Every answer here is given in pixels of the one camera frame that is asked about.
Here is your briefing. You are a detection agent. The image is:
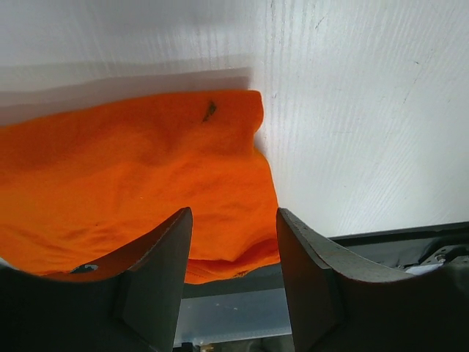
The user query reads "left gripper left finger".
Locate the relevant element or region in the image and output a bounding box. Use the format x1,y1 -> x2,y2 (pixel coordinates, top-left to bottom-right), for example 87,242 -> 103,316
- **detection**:
1,208 -> 193,351

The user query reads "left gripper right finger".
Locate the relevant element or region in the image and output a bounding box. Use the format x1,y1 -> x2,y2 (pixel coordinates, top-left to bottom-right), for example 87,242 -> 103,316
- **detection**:
276,208 -> 468,351

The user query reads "orange t shirt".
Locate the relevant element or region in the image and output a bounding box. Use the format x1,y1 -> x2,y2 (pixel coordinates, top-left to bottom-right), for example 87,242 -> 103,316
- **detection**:
1,90 -> 279,284

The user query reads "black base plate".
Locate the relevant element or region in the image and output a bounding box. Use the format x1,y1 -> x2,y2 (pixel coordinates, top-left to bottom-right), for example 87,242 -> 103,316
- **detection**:
182,222 -> 468,298

